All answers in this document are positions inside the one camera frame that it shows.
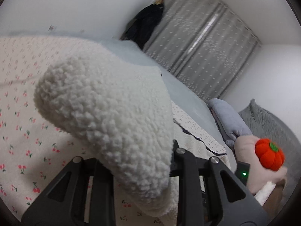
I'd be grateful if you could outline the orange pumpkin plush cushion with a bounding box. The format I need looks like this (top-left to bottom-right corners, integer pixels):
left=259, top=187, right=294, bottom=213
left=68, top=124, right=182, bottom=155
left=255, top=138, right=285, bottom=171

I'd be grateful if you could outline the white fleece zip jacket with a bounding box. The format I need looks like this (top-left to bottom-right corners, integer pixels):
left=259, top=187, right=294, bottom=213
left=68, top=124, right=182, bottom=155
left=34, top=42, right=228, bottom=218

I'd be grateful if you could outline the grey quilted pillow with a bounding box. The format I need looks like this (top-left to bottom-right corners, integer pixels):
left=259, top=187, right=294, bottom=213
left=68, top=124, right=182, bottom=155
left=238, top=99, right=300, bottom=208

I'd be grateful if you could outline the grey dotted curtain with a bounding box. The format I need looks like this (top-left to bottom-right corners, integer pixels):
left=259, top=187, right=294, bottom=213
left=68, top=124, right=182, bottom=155
left=144, top=0, right=261, bottom=101

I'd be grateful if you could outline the white quilted folded garment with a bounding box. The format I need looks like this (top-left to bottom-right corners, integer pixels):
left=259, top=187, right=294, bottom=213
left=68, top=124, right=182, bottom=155
left=254, top=181, right=276, bottom=206

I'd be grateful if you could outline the brown folded garment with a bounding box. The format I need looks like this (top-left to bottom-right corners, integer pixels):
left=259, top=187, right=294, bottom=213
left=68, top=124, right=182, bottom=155
left=262, top=179, right=287, bottom=219

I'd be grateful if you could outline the pink folded blanket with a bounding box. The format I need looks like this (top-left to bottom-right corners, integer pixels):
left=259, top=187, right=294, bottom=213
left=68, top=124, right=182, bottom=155
left=234, top=135, right=287, bottom=194

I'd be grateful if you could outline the light blue folded blanket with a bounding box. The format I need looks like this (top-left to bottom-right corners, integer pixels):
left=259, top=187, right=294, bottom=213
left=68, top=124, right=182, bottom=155
left=207, top=98, right=252, bottom=150

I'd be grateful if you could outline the cherry print white blanket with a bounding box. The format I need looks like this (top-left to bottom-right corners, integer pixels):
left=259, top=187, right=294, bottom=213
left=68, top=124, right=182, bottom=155
left=0, top=35, right=232, bottom=226

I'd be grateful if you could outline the black hanging coat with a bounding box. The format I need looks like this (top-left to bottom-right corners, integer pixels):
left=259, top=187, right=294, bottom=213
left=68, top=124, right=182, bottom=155
left=120, top=0, right=164, bottom=50

